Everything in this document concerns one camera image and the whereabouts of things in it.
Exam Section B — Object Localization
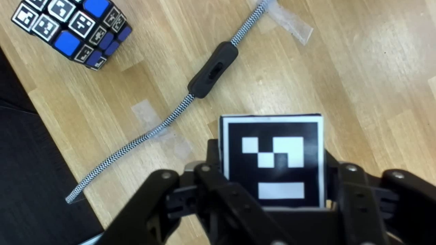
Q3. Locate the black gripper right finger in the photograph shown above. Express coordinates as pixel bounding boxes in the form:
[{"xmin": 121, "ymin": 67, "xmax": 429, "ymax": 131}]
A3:
[{"xmin": 324, "ymin": 150, "xmax": 436, "ymax": 245}]

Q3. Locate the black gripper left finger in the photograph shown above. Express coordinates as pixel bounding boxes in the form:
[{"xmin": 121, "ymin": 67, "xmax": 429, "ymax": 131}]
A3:
[{"xmin": 94, "ymin": 137, "xmax": 283, "ymax": 245}]

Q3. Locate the black and white marker cube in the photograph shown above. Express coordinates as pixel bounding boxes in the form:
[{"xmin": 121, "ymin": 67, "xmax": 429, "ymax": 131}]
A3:
[{"xmin": 218, "ymin": 113, "xmax": 327, "ymax": 211}]

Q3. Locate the blue marker puzzle cube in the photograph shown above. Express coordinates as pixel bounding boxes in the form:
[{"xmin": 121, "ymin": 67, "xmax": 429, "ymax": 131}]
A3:
[{"xmin": 9, "ymin": 0, "xmax": 133, "ymax": 72}]

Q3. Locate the clear tape strip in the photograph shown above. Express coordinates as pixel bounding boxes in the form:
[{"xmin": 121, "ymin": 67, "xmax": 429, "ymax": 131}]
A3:
[
  {"xmin": 158, "ymin": 128, "xmax": 195, "ymax": 161},
  {"xmin": 263, "ymin": 0, "xmax": 316, "ymax": 46},
  {"xmin": 129, "ymin": 99, "xmax": 159, "ymax": 129}
]

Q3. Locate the braided cable with black switch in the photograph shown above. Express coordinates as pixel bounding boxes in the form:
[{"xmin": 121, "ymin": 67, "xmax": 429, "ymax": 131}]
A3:
[{"xmin": 64, "ymin": 0, "xmax": 278, "ymax": 206}]

